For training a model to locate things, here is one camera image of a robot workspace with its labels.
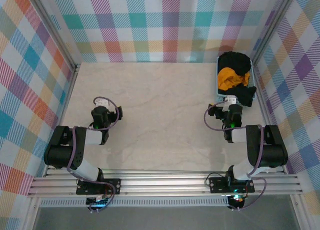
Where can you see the light blue plastic basket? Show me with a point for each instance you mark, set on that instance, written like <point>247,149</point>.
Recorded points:
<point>221,97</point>

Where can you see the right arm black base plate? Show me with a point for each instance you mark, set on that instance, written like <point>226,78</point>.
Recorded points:
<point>217,185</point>

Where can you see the orange t-shirt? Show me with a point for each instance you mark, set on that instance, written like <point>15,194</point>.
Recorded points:
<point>226,77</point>

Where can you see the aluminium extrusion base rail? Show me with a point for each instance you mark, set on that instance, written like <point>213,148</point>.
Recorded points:
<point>162,183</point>

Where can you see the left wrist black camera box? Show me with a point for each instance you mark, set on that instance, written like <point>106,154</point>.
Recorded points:
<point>120,113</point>

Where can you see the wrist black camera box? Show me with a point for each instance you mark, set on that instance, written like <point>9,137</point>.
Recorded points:
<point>120,113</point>
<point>212,110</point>

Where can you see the black t-shirt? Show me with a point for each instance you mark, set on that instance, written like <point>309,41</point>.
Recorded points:
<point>237,60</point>

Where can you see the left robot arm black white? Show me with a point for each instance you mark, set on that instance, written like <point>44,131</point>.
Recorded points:
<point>60,149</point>

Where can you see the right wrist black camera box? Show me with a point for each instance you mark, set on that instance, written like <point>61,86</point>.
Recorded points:
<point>212,110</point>

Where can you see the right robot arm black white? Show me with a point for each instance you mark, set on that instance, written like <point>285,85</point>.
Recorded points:
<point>272,149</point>

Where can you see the aluminium frame post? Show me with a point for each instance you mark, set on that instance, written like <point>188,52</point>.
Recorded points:
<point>272,27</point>
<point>53,29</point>

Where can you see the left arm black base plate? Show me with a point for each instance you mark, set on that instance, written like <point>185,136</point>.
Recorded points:
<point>113,186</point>

